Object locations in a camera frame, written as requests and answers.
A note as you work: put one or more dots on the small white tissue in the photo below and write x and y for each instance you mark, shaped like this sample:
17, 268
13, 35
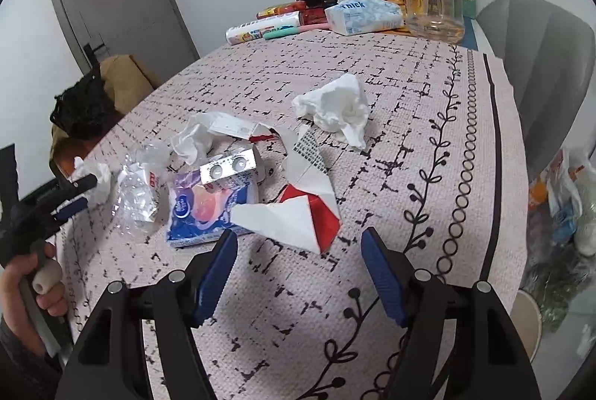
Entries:
95, 176

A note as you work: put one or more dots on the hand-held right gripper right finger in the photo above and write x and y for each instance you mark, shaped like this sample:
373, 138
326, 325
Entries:
384, 281

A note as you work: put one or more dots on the large white tissue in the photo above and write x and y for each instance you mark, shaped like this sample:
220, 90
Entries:
337, 109

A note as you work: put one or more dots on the white plastic bag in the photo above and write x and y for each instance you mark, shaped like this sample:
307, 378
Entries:
568, 195

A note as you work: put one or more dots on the red yellow snack packet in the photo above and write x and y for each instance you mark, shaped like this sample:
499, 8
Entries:
279, 10

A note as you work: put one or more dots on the person's left forearm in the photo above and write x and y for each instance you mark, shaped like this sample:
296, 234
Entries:
18, 369

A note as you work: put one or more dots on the brown chair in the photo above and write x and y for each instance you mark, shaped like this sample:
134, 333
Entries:
125, 76

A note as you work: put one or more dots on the white trash bin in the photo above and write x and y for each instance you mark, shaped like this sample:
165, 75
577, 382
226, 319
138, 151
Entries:
528, 325

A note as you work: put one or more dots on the blue tissue packet wrapper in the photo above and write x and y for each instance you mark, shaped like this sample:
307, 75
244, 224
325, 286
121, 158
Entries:
205, 214

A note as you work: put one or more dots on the black cloth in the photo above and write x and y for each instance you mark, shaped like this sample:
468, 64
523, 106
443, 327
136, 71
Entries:
84, 106

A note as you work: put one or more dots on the blue table mat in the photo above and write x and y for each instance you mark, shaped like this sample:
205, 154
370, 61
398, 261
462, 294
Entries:
477, 34

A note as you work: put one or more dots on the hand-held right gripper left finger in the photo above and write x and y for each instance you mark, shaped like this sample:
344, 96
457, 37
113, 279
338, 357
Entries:
215, 276

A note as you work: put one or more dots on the person's left hand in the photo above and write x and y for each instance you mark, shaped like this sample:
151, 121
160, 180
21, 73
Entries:
11, 295

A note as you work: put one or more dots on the silver pill blister pack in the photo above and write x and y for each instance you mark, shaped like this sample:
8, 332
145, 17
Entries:
228, 167

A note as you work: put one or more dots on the grey chair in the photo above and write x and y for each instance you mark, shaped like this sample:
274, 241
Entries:
540, 55

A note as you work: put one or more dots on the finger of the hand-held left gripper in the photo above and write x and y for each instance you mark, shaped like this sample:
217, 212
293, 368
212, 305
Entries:
72, 208
81, 183

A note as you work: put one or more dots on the bag of green vegetables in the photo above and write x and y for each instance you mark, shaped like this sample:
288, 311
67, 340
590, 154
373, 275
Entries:
554, 288

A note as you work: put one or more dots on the blue white tissue pack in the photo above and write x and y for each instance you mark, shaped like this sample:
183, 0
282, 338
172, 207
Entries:
363, 16

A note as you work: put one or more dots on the clear plastic wrapper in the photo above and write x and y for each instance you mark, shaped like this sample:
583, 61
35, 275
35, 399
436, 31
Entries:
137, 195

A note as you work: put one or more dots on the red white paper wrapper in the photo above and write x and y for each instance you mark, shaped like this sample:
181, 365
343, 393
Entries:
307, 204

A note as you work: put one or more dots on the white cylindrical packet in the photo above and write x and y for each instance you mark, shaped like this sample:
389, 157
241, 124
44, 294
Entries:
260, 30

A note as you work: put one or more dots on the pink patterned tablecloth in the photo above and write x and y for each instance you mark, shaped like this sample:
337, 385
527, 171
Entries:
396, 176

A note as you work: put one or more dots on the green pen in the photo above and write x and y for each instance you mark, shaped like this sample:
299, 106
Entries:
279, 34

